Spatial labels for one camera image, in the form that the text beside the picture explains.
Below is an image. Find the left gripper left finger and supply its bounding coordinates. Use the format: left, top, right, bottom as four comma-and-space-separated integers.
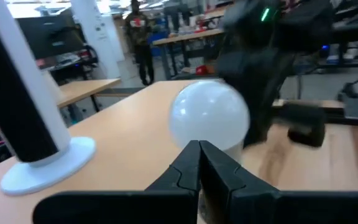
32, 139, 202, 224

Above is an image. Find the black aluminium frame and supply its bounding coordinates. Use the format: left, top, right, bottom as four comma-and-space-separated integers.
272, 98, 358, 128

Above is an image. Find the white round lightbulb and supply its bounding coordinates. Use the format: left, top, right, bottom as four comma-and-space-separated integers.
168, 80, 251, 166

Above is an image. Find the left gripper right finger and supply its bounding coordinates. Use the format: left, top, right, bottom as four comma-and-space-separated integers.
199, 140, 358, 224

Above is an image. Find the black monitor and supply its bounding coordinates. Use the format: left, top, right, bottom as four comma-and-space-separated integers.
15, 14, 88, 60

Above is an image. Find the light wooden desk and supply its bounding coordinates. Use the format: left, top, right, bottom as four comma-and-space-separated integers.
0, 79, 245, 224
56, 78, 122, 125

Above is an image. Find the white lamp base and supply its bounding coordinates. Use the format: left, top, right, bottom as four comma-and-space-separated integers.
0, 0, 97, 197

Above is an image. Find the white pillar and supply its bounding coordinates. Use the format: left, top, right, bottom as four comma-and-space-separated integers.
69, 0, 121, 79

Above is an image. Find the person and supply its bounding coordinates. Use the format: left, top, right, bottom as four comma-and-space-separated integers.
162, 0, 193, 32
124, 0, 156, 86

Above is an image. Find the wooden workbench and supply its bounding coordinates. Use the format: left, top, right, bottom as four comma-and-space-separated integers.
152, 28, 227, 80

